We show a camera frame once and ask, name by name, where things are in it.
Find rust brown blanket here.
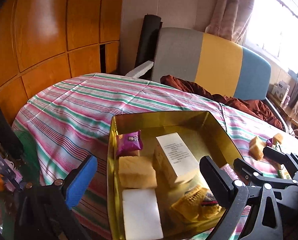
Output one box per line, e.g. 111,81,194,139
160,75,283,129

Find small cracker packet on bed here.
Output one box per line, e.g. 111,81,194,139
277,165,291,180

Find yellow sponge on bed left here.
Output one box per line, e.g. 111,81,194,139
249,136,266,160

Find beige patterned curtain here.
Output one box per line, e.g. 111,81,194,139
205,0,255,43

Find white styrofoam piece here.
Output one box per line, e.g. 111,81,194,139
125,61,154,79

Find grey yellow blue headboard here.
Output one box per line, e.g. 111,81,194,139
151,28,271,100

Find striped bed sheet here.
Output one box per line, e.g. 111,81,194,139
12,74,278,239

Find gold cardboard box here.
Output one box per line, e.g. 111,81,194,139
107,110,243,240

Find yellow mesh snack bag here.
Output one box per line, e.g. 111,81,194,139
171,185,222,223

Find yellow sponge on bed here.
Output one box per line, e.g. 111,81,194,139
272,133,283,145
249,136,266,160

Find black rolled mat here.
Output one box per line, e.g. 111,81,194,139
135,14,162,67

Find wooden wardrobe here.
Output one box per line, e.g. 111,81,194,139
0,0,122,123

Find wooden nightstand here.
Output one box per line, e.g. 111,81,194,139
266,92,298,129

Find purple snack packet on bed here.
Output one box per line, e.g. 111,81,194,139
266,138,273,147

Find yellow sponge on bed right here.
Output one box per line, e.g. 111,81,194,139
272,133,283,145

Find purple snack packet in box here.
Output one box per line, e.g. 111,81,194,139
116,130,143,158

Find window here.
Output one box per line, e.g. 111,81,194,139
244,0,298,79

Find white box on nightstand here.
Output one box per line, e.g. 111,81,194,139
271,80,290,103

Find yellow sponge in box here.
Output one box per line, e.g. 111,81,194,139
118,156,157,189

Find white printed carton box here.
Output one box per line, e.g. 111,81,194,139
154,132,199,187

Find white foam block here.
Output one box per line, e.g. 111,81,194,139
122,189,163,239

